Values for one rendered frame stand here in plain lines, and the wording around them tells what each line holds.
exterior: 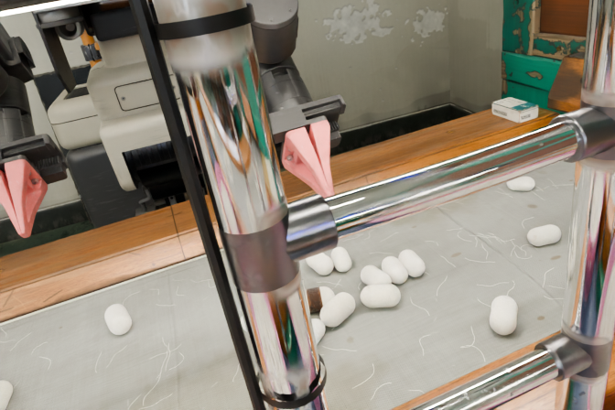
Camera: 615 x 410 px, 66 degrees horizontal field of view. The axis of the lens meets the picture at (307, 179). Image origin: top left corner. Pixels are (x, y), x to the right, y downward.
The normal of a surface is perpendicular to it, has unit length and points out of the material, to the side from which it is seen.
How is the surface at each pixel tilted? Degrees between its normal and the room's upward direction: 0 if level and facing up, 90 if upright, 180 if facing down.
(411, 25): 90
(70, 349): 0
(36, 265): 0
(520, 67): 90
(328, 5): 90
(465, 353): 0
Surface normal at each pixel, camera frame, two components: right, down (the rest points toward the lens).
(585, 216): -0.86, 0.34
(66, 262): -0.16, -0.89
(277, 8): 0.07, -0.44
